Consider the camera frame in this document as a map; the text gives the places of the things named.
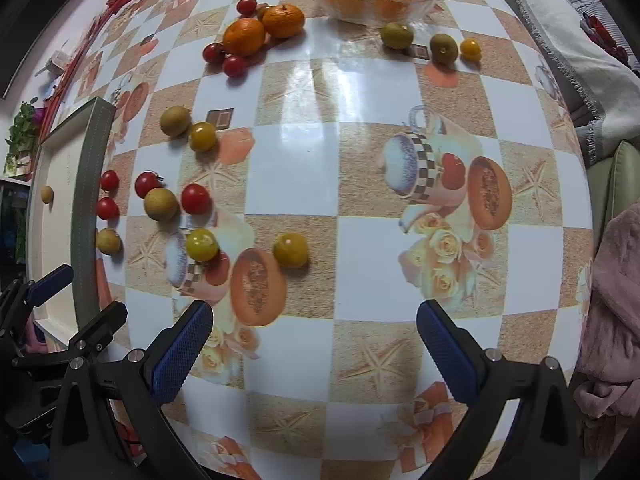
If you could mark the green-brown round fruit right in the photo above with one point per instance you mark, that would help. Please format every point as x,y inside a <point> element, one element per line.
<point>444,49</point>

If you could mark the shallow cardboard box tray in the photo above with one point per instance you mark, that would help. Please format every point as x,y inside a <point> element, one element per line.
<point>61,219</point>

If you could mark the dark green-brown cherry tomato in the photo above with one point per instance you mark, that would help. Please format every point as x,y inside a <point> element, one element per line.
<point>261,9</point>

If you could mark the red cherry tomato edge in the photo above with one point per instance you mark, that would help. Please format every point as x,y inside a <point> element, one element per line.
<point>107,208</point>

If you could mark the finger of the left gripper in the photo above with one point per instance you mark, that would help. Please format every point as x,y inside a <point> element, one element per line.
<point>48,286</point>

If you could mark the green sofa armrest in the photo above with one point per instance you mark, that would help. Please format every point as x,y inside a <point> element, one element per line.
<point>613,186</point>

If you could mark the orange mandarin near bowl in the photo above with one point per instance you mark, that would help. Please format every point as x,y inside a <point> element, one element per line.
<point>283,21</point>

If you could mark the white grey sofa cushion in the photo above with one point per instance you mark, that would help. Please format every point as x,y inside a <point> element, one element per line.
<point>608,89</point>

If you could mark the potted green plant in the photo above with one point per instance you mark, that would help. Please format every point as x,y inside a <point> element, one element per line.
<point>23,139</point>

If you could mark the pink blanket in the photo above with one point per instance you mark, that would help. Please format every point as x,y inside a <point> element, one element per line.
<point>609,351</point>

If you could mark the orange mandarin front left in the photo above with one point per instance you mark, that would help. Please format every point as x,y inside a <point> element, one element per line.
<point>244,37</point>

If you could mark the small yellow tomato right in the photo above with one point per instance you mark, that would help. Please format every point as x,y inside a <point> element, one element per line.
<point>470,50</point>

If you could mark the red cherry tomato with stem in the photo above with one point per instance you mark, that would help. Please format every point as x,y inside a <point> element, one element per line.
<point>145,182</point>

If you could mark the yellow cherry tomato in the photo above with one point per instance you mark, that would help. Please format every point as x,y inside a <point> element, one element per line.
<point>291,250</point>
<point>202,137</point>

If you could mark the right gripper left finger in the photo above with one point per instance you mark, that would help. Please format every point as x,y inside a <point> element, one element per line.
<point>109,422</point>

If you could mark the red cherry tomato front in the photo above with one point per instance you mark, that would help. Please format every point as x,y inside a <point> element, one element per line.
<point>235,66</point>

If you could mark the green-brown round fruit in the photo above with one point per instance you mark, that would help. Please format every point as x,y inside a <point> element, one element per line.
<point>397,36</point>
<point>444,49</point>

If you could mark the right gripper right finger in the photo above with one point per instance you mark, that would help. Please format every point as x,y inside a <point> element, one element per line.
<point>541,442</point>

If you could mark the tan longan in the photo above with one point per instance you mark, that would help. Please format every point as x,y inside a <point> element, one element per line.
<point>175,120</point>
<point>160,204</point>
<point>108,242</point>

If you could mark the yellow-green cherry tomato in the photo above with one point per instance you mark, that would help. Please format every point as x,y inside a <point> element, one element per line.
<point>201,245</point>

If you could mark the green-brown round fruit left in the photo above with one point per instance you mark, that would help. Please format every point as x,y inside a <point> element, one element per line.
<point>397,36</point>

